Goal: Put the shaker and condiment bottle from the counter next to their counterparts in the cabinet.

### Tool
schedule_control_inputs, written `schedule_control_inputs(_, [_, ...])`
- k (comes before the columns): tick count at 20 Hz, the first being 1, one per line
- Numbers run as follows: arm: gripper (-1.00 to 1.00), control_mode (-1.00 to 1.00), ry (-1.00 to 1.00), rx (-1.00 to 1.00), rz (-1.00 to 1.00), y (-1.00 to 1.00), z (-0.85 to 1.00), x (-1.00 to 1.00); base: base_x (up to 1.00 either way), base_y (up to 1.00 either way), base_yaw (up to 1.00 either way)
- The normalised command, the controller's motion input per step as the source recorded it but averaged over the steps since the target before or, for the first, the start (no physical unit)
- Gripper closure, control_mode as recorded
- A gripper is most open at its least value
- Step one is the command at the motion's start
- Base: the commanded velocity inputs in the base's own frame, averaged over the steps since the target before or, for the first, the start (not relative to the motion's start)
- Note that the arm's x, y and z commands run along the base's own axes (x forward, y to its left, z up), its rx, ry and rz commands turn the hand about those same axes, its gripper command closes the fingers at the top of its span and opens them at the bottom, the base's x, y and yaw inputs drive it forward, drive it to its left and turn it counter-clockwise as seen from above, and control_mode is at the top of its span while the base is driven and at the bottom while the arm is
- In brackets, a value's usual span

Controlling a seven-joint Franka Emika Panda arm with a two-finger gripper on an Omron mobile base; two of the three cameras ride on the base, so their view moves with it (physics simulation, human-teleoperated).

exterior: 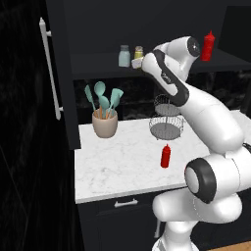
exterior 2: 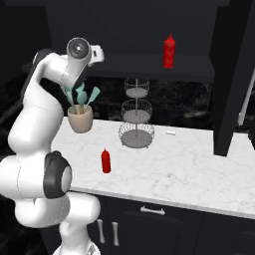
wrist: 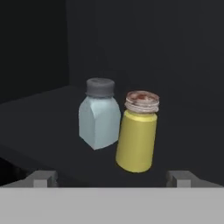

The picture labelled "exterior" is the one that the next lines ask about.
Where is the long white door handle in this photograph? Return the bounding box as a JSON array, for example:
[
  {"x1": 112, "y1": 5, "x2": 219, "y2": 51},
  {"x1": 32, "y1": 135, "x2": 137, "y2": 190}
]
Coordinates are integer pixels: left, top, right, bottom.
[{"x1": 38, "y1": 17, "x2": 64, "y2": 122}]

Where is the grey two-tier wire stand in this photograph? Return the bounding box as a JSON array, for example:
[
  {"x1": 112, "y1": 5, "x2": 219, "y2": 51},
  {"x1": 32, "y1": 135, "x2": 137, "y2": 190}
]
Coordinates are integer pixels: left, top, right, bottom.
[{"x1": 148, "y1": 93, "x2": 186, "y2": 141}]

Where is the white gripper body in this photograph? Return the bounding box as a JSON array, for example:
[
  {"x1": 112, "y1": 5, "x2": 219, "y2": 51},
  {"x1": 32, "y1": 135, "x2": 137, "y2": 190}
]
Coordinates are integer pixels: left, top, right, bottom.
[{"x1": 130, "y1": 58, "x2": 145, "y2": 70}]

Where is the teal spatula with wooden handle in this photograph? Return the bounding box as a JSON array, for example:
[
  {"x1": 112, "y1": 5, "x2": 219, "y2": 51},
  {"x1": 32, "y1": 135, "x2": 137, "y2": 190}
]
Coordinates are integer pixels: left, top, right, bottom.
[
  {"x1": 84, "y1": 83, "x2": 98, "y2": 114},
  {"x1": 108, "y1": 87, "x2": 125, "y2": 119}
]

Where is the yellow shaker with grey lid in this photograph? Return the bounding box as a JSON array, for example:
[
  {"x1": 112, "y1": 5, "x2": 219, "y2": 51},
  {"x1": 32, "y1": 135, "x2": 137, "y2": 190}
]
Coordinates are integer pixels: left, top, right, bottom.
[{"x1": 133, "y1": 45, "x2": 145, "y2": 61}]

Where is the black cabinet door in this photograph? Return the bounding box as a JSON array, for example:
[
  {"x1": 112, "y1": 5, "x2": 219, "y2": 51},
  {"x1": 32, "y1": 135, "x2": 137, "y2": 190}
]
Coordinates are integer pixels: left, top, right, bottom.
[
  {"x1": 217, "y1": 4, "x2": 251, "y2": 63},
  {"x1": 44, "y1": 0, "x2": 82, "y2": 151}
]

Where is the white drawer handle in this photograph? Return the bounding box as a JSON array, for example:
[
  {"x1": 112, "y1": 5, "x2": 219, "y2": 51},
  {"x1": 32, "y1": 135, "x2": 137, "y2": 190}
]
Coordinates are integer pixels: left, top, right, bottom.
[{"x1": 114, "y1": 198, "x2": 139, "y2": 209}]

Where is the grey-blue shaker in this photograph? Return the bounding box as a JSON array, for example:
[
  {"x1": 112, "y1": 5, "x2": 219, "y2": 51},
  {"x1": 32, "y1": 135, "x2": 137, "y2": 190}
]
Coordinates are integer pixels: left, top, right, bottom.
[{"x1": 118, "y1": 44, "x2": 131, "y2": 69}]

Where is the black drawer front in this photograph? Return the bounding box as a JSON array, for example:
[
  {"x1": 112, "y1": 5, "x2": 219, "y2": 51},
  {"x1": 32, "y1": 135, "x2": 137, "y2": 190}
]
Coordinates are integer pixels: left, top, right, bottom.
[{"x1": 95, "y1": 191, "x2": 165, "y2": 217}]

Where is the beige utensil pot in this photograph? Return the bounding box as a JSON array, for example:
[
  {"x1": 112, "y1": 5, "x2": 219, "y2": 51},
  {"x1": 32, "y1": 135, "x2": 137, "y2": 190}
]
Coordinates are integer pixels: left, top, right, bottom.
[{"x1": 91, "y1": 108, "x2": 119, "y2": 139}]

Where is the teal spoon with wooden handle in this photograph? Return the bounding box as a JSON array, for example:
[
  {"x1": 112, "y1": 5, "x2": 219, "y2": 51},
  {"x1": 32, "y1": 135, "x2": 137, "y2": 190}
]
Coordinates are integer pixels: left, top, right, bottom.
[
  {"x1": 98, "y1": 94, "x2": 111, "y2": 120},
  {"x1": 93, "y1": 80, "x2": 108, "y2": 120}
]

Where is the red condiment bottle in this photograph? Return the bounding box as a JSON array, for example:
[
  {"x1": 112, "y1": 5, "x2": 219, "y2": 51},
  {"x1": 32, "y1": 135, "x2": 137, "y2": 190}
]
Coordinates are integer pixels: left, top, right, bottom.
[
  {"x1": 160, "y1": 143, "x2": 173, "y2": 170},
  {"x1": 200, "y1": 29, "x2": 217, "y2": 63}
]

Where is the black base cupboard door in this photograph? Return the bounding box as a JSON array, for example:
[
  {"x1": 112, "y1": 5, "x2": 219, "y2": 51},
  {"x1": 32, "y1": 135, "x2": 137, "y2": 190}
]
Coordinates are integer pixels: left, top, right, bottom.
[{"x1": 78, "y1": 209, "x2": 165, "y2": 251}]

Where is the black open wall cabinet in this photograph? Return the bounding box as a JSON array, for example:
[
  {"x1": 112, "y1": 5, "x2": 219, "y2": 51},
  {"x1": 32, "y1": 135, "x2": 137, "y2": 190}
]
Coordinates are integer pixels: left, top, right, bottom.
[{"x1": 63, "y1": 0, "x2": 251, "y2": 80}]

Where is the white cupboard door handle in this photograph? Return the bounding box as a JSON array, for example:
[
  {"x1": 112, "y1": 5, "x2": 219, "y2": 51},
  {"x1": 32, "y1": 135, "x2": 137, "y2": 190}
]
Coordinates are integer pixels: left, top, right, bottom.
[{"x1": 153, "y1": 218, "x2": 162, "y2": 239}]

